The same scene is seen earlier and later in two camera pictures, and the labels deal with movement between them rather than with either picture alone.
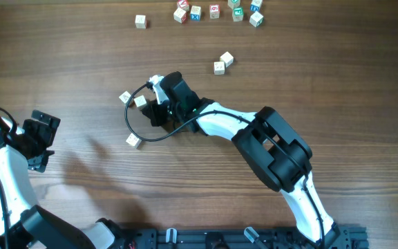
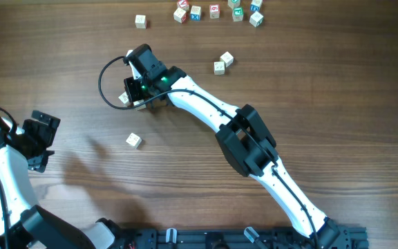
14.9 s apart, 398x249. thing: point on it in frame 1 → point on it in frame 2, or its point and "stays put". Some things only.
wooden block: (133, 140) stays put
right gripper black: (158, 113) → (130, 89)
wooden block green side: (125, 97) stays put
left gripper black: (39, 135) stays put
